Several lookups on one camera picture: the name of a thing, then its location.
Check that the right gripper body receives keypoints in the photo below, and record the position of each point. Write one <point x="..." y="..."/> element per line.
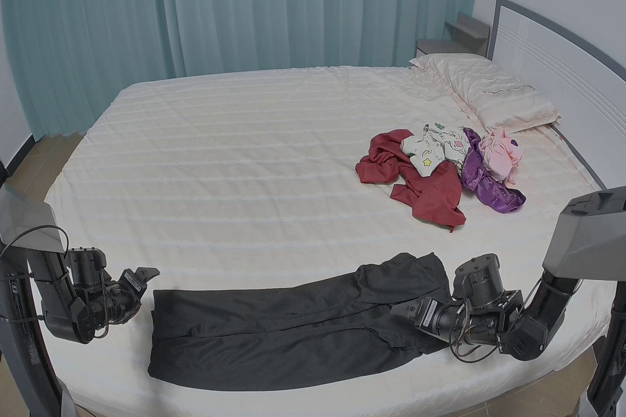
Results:
<point x="437" y="316"/>

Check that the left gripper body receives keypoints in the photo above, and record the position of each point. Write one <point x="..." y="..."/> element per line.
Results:
<point x="124" y="295"/>

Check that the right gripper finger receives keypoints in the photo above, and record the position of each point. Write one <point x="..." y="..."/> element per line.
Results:
<point x="407" y="309"/>

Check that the black T-shirt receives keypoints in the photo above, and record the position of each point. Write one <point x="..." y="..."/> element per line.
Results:
<point x="274" y="332"/>

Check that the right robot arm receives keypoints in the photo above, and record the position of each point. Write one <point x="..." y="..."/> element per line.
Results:
<point x="577" y="234"/>

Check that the bed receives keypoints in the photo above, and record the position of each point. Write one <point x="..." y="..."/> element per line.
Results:
<point x="220" y="151"/>

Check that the dark red garment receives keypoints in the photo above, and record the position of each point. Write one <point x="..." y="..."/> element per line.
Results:
<point x="435" y="200"/>

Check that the purple garment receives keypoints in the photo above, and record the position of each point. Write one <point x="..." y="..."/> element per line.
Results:
<point x="494" y="195"/>

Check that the white printed garment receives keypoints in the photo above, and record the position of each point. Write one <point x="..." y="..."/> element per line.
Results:
<point x="433" y="148"/>

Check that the black chair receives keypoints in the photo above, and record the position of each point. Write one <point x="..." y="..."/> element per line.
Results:
<point x="3" y="171"/>

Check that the pink garment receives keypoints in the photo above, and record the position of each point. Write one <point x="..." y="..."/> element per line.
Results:
<point x="499" y="156"/>

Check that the cream pillow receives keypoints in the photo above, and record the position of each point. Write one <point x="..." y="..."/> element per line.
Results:
<point x="494" y="92"/>

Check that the grey bedside table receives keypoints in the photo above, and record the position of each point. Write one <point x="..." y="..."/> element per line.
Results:
<point x="455" y="41"/>

